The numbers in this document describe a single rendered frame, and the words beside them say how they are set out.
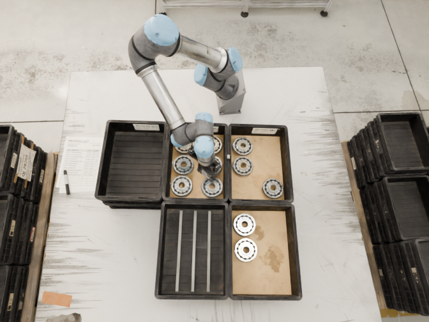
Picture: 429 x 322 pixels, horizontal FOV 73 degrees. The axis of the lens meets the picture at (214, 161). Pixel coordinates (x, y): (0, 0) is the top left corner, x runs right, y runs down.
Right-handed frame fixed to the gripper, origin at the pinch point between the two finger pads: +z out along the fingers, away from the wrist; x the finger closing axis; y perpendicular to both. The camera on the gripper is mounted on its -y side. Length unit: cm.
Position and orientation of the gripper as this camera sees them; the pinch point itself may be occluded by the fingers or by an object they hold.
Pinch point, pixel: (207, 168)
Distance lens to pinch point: 144.0
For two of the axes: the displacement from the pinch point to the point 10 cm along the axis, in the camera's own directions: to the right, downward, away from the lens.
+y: 6.9, 6.7, -2.7
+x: 7.2, -6.7, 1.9
